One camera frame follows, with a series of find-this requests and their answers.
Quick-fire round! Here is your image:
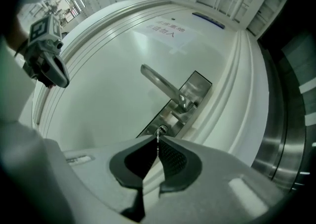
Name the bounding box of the blue door sign plate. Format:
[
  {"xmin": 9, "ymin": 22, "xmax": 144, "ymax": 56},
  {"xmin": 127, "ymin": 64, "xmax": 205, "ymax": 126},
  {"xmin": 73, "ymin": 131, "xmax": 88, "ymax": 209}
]
[{"xmin": 192, "ymin": 11, "xmax": 226, "ymax": 30}]

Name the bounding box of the silver door lock plate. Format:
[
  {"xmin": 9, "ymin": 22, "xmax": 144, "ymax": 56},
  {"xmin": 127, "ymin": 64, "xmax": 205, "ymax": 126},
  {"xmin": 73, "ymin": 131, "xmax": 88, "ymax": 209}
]
[{"xmin": 136, "ymin": 70, "xmax": 213, "ymax": 140}]

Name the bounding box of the person's left forearm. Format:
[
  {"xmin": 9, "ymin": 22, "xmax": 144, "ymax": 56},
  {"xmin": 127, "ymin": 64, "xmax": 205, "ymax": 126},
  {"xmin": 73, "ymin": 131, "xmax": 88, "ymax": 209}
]
[{"xmin": 6, "ymin": 16, "xmax": 31, "ymax": 54}]

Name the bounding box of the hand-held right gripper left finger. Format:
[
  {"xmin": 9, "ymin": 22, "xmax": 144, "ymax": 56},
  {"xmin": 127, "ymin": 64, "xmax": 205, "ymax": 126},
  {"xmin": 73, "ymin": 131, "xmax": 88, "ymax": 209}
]
[{"xmin": 63, "ymin": 134, "xmax": 158, "ymax": 215}]

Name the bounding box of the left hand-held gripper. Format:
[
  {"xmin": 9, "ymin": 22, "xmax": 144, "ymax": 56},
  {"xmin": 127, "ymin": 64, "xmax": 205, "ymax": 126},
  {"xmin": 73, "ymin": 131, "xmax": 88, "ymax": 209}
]
[{"xmin": 23, "ymin": 14, "xmax": 71, "ymax": 89}]

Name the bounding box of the steel and black pillar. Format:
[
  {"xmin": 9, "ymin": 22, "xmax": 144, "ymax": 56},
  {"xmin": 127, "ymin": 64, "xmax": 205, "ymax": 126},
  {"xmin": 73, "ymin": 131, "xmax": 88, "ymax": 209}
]
[{"xmin": 251, "ymin": 32, "xmax": 316, "ymax": 192}]

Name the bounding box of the white taped paper sheet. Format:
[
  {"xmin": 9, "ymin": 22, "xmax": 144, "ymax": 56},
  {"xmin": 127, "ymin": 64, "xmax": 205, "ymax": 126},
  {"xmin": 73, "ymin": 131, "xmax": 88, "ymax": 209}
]
[{"xmin": 299, "ymin": 77, "xmax": 316, "ymax": 127}]

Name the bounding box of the silver door lever handle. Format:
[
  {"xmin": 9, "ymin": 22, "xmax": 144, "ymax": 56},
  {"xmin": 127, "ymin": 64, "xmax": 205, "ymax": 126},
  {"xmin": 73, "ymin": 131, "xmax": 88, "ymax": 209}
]
[{"xmin": 140, "ymin": 64, "xmax": 194, "ymax": 115}]

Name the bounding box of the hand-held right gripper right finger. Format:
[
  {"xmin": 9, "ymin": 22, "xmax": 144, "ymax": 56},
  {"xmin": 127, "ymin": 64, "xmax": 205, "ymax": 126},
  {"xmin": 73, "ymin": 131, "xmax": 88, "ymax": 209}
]
[{"xmin": 145, "ymin": 135, "xmax": 284, "ymax": 224}]

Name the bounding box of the paper notice with red lettering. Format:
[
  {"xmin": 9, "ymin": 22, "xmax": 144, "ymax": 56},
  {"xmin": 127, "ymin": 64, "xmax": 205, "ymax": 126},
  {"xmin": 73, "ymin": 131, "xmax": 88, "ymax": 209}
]
[{"xmin": 132, "ymin": 16, "xmax": 198, "ymax": 56}]

